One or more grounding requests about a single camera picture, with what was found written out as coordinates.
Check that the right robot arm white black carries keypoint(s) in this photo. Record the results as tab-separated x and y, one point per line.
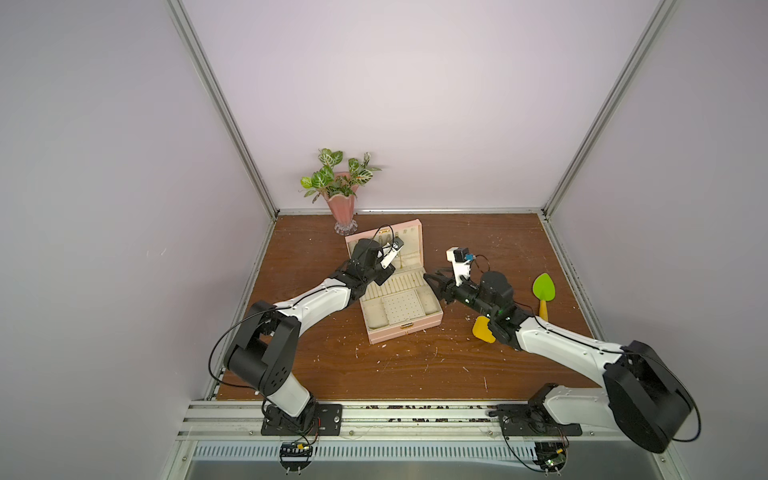
634	391

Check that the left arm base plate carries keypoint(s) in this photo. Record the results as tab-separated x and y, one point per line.
317	419

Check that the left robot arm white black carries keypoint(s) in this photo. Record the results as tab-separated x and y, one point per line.
263	350

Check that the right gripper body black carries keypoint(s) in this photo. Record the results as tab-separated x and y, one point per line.
452	288

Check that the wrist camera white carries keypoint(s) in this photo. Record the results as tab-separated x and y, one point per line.
391	252
461	260

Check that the yellow toy shovel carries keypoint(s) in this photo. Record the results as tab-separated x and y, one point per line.
482	331

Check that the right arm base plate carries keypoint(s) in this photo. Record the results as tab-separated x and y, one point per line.
518	420

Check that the aluminium front rail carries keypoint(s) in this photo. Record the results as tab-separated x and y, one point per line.
372	420

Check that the pink jewelry box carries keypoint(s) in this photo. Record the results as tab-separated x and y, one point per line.
404	303

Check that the potted plant pink vase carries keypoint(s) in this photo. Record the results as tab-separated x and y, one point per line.
337	182

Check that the green toy trowel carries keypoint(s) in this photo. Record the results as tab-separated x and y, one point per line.
545	291

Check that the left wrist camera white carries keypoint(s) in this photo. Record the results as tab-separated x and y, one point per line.
391	252

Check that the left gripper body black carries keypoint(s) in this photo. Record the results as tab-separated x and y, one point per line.
376	274

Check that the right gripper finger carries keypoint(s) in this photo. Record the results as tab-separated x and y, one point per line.
438	285
446	274

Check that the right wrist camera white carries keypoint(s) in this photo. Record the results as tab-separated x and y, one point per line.
461	260

